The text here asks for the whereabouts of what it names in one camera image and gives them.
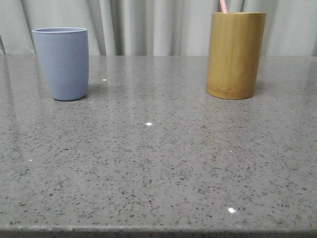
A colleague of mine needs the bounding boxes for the blue plastic cup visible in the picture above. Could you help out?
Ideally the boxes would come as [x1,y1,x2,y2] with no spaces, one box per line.
[32,27,89,101]

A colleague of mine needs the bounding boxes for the pink chopstick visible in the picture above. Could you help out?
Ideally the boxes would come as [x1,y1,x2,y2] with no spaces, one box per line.
[219,0,227,14]

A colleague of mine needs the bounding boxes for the grey pleated curtain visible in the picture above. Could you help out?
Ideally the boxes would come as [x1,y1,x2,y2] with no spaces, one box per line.
[0,0,317,56]

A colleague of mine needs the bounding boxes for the bamboo cylinder holder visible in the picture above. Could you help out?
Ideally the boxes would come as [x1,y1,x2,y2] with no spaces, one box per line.
[206,12,266,100]

